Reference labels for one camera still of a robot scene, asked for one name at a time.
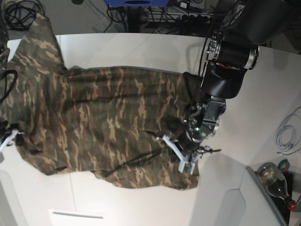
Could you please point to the white label plate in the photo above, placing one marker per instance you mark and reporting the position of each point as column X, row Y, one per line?
column 75, row 218

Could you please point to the camouflage t-shirt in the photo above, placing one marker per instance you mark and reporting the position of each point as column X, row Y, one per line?
column 105, row 121

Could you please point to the green tape roll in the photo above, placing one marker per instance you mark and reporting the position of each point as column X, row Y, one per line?
column 284, row 165

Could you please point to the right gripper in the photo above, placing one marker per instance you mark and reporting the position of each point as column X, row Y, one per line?
column 10, row 134

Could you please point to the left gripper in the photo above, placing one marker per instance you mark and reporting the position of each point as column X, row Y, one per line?
column 188, row 149

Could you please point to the clear plastic bottle red cap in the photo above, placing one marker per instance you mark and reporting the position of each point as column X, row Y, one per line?
column 275, row 183

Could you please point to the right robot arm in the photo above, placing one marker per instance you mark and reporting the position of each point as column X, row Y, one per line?
column 5, row 70

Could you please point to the blue box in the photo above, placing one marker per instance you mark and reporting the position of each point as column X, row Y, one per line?
column 136, row 3

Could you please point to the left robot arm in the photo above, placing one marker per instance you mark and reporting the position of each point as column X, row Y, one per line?
column 228, row 53

